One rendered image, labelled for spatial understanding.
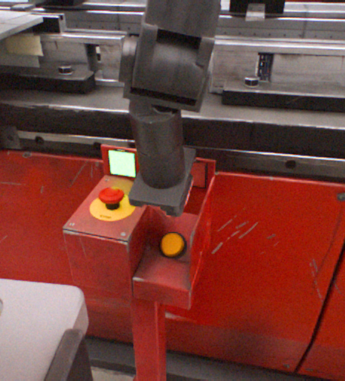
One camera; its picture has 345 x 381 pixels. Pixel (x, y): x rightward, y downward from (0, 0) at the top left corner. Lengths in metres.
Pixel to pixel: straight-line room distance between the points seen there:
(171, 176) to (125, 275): 0.21
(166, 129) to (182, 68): 0.07
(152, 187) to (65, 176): 0.38
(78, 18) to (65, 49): 0.27
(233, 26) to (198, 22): 0.67
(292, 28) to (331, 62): 0.26
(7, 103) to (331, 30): 0.73
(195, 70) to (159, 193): 0.17
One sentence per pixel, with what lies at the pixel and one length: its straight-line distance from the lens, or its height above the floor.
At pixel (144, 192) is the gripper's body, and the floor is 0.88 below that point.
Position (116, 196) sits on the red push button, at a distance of 0.59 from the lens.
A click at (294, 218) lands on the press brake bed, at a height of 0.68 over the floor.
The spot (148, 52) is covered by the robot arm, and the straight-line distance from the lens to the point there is 0.37.
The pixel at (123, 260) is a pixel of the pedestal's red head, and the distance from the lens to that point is 0.58.
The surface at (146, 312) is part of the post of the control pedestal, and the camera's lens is 0.75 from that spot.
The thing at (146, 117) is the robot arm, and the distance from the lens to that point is 0.41.
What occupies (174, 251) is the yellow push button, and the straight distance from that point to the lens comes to 0.62.
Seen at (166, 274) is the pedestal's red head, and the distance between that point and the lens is 0.61.
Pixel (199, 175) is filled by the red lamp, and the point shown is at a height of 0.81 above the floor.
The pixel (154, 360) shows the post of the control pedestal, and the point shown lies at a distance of 0.87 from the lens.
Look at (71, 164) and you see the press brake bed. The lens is 0.81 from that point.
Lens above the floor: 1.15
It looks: 35 degrees down
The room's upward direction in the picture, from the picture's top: straight up
